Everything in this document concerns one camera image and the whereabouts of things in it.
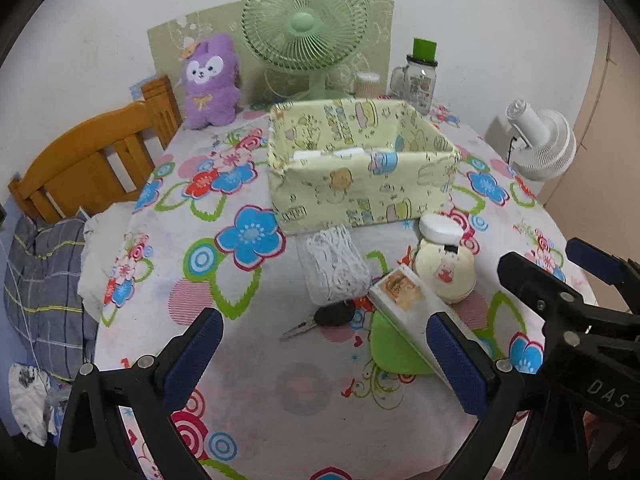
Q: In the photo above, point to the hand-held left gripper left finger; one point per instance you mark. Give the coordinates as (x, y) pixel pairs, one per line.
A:
(195, 355)

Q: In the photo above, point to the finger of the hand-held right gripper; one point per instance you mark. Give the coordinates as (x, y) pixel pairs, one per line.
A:
(535, 280)
(590, 260)

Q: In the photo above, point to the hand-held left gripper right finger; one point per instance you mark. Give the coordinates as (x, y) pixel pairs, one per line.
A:
(455, 360)

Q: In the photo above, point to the green plastic plate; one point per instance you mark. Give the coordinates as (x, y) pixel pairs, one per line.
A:
(390, 350)

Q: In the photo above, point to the white rectangular sticker box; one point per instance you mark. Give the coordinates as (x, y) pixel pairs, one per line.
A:
(405, 305)

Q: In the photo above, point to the round cream cartoon case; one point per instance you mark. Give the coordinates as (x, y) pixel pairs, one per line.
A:
(445, 275)

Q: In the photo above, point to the white oval case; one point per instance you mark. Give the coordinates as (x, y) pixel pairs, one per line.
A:
(440, 227)

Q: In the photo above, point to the black head key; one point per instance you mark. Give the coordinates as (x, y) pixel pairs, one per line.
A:
(335, 316)

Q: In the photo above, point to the yellow printed storage box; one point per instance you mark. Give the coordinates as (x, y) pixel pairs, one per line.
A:
(320, 195)

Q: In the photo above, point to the floral tablecloth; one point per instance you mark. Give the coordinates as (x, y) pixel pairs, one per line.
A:
(280, 360)

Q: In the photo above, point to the white clip fan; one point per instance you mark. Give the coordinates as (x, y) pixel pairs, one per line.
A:
(545, 145)

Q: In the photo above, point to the beige wooden door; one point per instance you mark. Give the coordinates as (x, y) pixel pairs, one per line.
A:
(610, 110)

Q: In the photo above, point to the grey plaid cloth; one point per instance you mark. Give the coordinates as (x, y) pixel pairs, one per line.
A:
(45, 280)

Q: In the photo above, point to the white printed cloth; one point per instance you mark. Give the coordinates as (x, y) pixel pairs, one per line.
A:
(27, 400)

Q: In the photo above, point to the glass mug jar green lid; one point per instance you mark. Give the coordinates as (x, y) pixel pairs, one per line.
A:
(417, 85)

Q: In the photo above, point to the wooden chair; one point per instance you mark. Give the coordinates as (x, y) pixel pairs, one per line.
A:
(75, 160)

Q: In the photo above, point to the cotton swab container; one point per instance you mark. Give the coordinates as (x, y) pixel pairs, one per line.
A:
(367, 85)

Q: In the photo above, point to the purple plush toy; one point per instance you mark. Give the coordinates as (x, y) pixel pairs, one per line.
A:
(207, 95)

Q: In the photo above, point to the green table fan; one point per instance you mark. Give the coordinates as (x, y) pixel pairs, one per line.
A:
(305, 22)

